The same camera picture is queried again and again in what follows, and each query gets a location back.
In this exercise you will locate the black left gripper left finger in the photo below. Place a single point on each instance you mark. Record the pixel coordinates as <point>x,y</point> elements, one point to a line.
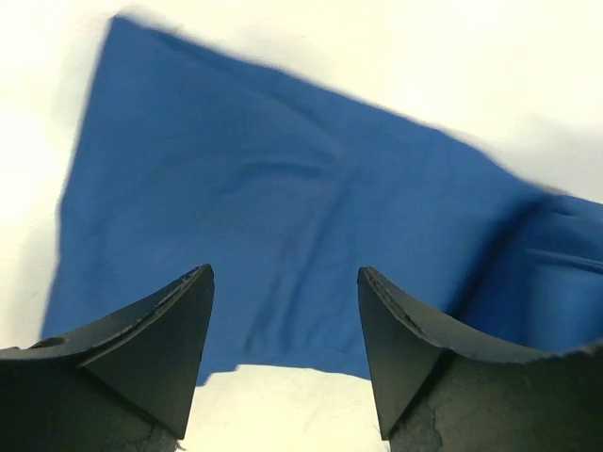
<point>122,383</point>

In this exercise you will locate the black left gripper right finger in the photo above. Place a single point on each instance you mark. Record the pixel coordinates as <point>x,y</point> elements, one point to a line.
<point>439,385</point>

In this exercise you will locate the blue surgical drape cloth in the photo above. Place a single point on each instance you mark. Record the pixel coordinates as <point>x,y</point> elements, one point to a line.
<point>187,156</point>

